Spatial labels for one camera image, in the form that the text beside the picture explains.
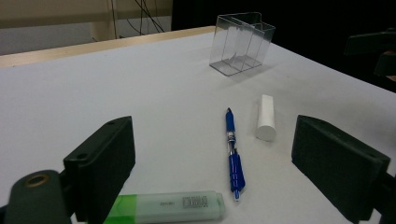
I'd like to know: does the white cylinder stick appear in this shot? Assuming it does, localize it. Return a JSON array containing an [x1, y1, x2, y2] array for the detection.
[[255, 93, 278, 143]]

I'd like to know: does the clear plastic pen holder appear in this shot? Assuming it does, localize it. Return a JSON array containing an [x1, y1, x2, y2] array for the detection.
[[208, 11, 276, 77]]

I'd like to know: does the black cable bundle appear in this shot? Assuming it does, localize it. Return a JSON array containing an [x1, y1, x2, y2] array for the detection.
[[110, 0, 166, 40]]

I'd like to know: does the blue pen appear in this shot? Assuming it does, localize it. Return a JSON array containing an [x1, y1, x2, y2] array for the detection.
[[224, 106, 247, 203]]

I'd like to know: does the beige wooden desk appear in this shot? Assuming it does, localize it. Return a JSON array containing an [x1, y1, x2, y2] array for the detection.
[[0, 0, 173, 43]]

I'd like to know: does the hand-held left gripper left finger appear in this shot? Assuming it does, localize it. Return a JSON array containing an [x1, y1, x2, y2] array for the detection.
[[63, 116, 136, 224]]

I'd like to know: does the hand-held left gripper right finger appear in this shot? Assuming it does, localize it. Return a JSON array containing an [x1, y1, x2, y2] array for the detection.
[[290, 114, 391, 224]]

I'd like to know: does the green highlighter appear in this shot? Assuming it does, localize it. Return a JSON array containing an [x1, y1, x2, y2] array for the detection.
[[104, 189, 226, 224]]

